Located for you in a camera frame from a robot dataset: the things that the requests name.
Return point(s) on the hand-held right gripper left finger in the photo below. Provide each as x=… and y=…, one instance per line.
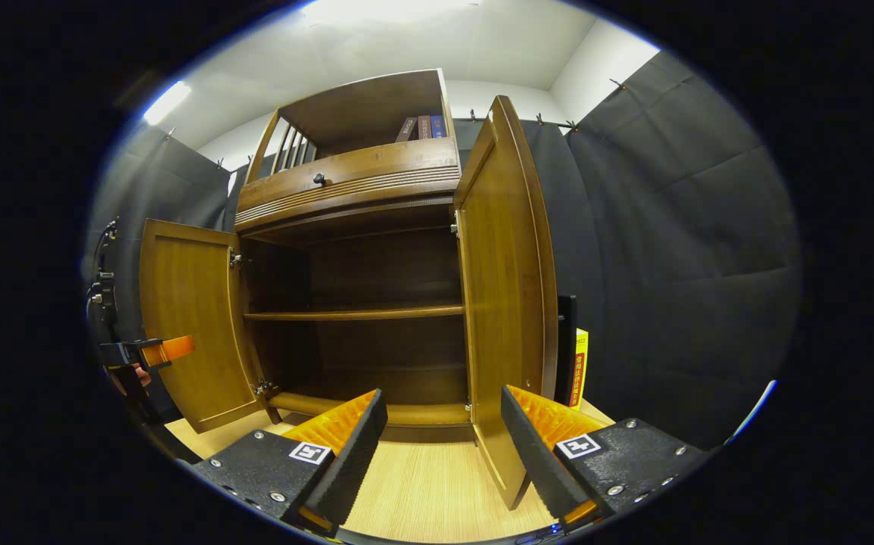
x=349, y=469

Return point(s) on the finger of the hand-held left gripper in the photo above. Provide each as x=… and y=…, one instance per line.
x=168, y=351

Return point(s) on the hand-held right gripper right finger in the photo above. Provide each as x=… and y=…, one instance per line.
x=539, y=462

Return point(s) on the wooden cabinet drawer with knob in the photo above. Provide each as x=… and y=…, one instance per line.
x=391, y=170

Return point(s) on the yellow book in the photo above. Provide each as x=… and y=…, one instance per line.
x=580, y=371

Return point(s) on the small ceiling light panel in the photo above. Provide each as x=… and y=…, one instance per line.
x=166, y=103

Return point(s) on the dark red book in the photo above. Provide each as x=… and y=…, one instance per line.
x=424, y=128

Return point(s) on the blue book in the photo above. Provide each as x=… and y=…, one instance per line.
x=437, y=127

